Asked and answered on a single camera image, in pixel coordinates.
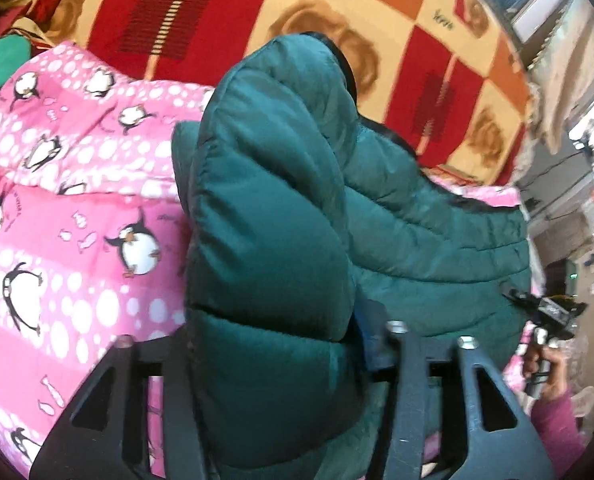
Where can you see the green cloth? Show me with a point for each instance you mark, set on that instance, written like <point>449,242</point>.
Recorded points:
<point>2,65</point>

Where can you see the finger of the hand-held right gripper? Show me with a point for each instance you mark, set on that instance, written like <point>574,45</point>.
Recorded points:
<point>519,297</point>

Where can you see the cream curtain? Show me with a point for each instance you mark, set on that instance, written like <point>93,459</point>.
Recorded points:
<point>572,70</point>

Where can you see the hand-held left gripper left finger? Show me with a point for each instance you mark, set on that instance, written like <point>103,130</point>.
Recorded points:
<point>152,355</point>

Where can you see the dark green puffer jacket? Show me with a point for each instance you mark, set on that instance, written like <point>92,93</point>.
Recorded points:
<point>277,210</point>

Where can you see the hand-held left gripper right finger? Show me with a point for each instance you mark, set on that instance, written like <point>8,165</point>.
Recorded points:
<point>372,340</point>

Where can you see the red cream rose print blanket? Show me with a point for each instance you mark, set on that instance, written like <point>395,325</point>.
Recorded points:
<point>257,0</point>

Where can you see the person's right hand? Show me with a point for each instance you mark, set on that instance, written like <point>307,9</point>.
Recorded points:
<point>552,370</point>

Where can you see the person's right forearm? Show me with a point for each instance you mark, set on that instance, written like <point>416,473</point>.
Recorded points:
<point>557,435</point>

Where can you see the pink penguin print blanket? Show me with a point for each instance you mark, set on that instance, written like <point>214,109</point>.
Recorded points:
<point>77,210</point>

